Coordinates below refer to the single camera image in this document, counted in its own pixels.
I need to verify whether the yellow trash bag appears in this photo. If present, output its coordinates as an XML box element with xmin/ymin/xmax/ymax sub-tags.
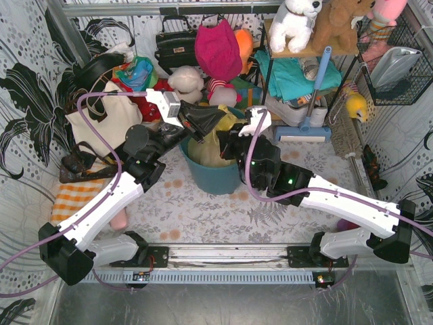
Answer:
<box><xmin>187</xmin><ymin>104</ymin><xmax>246</xmax><ymax>168</ymax></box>

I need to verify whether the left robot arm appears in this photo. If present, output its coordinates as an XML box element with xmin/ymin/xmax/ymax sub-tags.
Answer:
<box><xmin>39</xmin><ymin>102</ymin><xmax>226</xmax><ymax>286</ymax></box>

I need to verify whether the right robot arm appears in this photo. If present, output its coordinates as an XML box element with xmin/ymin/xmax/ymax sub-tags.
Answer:
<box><xmin>216</xmin><ymin>123</ymin><xmax>415</xmax><ymax>266</ymax></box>

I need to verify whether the teal trash bin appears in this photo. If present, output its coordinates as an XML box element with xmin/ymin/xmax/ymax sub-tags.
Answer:
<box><xmin>179</xmin><ymin>107</ymin><xmax>243</xmax><ymax>195</ymax></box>

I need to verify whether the magenta cloth bag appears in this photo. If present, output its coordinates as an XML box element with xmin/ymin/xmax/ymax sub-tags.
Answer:
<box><xmin>195</xmin><ymin>18</ymin><xmax>242</xmax><ymax>81</ymax></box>

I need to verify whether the cream canvas tote bag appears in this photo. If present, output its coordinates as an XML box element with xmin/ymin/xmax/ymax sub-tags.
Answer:
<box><xmin>64</xmin><ymin>80</ymin><xmax>143</xmax><ymax>156</ymax></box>

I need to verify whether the brown patterned bag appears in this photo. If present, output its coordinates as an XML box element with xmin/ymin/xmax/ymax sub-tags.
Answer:
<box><xmin>59</xmin><ymin>142</ymin><xmax>118</xmax><ymax>183</ymax></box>

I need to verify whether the pink head plush doll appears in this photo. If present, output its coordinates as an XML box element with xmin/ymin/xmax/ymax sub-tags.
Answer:
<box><xmin>207</xmin><ymin>78</ymin><xmax>242</xmax><ymax>108</ymax></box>

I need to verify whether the cream plush lamb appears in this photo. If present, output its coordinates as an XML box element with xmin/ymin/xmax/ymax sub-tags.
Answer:
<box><xmin>168</xmin><ymin>66</ymin><xmax>204</xmax><ymax>104</ymax></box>

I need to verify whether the red clothing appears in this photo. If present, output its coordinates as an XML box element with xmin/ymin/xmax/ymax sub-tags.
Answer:
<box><xmin>130</xmin><ymin>79</ymin><xmax>173</xmax><ymax>123</ymax></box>

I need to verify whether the rainbow folded cloth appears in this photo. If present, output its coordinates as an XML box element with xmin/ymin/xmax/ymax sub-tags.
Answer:
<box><xmin>231</xmin><ymin>78</ymin><xmax>262</xmax><ymax>110</ymax></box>

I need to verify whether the colorful printed cloth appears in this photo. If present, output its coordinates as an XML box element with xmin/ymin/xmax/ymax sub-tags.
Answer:
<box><xmin>112</xmin><ymin>56</ymin><xmax>158</xmax><ymax>91</ymax></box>

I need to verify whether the blue floor mop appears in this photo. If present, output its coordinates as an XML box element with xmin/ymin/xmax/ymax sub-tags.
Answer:
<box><xmin>275</xmin><ymin>46</ymin><xmax>332</xmax><ymax>142</ymax></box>

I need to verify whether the black leather handbag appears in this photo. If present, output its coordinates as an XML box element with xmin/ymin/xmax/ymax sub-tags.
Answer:
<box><xmin>154</xmin><ymin>15</ymin><xmax>199</xmax><ymax>75</ymax></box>

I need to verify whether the teal folded cloth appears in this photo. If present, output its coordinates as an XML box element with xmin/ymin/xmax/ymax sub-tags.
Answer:
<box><xmin>268</xmin><ymin>58</ymin><xmax>342</xmax><ymax>101</ymax></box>

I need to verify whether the white storage box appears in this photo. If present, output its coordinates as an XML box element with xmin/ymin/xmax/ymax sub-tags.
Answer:
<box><xmin>265</xmin><ymin>97</ymin><xmax>327</xmax><ymax>127</ymax></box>

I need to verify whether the orange plush toy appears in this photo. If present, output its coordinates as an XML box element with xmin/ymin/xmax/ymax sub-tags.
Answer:
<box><xmin>234</xmin><ymin>28</ymin><xmax>254</xmax><ymax>74</ymax></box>

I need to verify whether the black round hat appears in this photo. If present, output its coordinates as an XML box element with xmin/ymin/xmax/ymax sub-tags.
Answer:
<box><xmin>74</xmin><ymin>53</ymin><xmax>125</xmax><ymax>92</ymax></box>

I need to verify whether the pink sponge roll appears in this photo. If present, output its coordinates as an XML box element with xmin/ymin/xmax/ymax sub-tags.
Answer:
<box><xmin>110</xmin><ymin>209</ymin><xmax>129</xmax><ymax>231</ymax></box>

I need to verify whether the white plush dog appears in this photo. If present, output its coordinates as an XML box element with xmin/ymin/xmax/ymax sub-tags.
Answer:
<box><xmin>269</xmin><ymin>0</ymin><xmax>323</xmax><ymax>53</ymax></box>

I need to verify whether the yellow plush toy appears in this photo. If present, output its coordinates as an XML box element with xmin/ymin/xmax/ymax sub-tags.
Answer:
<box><xmin>342</xmin><ymin>83</ymin><xmax>368</xmax><ymax>123</ymax></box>

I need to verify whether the black orange cloth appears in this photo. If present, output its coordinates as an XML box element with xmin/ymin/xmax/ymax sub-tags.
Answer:
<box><xmin>363</xmin><ymin>144</ymin><xmax>388</xmax><ymax>191</ymax></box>

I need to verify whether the orange checkered towel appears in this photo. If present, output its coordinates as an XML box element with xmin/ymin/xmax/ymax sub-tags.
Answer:
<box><xmin>50</xmin><ymin>179</ymin><xmax>109</xmax><ymax>225</ymax></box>

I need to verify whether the brown teddy bear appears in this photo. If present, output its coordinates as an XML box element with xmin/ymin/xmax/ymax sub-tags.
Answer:
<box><xmin>311</xmin><ymin>0</ymin><xmax>375</xmax><ymax>52</ymax></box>

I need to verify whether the silver foil pouch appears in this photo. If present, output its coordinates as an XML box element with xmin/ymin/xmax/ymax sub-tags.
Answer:
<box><xmin>369</xmin><ymin>47</ymin><xmax>422</xmax><ymax>88</ymax></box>

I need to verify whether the pink plush toy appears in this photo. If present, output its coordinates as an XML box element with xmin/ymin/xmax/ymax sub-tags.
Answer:
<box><xmin>361</xmin><ymin>0</ymin><xmax>407</xmax><ymax>43</ymax></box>

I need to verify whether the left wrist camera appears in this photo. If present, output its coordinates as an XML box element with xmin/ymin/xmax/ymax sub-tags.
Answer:
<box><xmin>145</xmin><ymin>89</ymin><xmax>182</xmax><ymax>127</ymax></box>

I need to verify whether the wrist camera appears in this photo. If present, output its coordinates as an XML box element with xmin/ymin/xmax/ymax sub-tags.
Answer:
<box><xmin>145</xmin><ymin>89</ymin><xmax>182</xmax><ymax>127</ymax></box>
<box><xmin>238</xmin><ymin>106</ymin><xmax>272</xmax><ymax>137</ymax></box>

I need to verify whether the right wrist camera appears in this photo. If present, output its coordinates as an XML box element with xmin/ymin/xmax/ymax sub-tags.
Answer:
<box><xmin>238</xmin><ymin>106</ymin><xmax>272</xmax><ymax>137</ymax></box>

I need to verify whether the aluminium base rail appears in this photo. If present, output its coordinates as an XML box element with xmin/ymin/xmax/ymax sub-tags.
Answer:
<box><xmin>50</xmin><ymin>242</ymin><xmax>414</xmax><ymax>284</ymax></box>

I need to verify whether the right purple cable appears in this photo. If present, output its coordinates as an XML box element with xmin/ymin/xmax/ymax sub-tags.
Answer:
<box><xmin>244</xmin><ymin>108</ymin><xmax>433</xmax><ymax>292</ymax></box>

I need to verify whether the black wire basket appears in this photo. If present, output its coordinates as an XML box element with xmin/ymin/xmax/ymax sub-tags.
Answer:
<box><xmin>357</xmin><ymin>16</ymin><xmax>432</xmax><ymax>106</ymax></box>

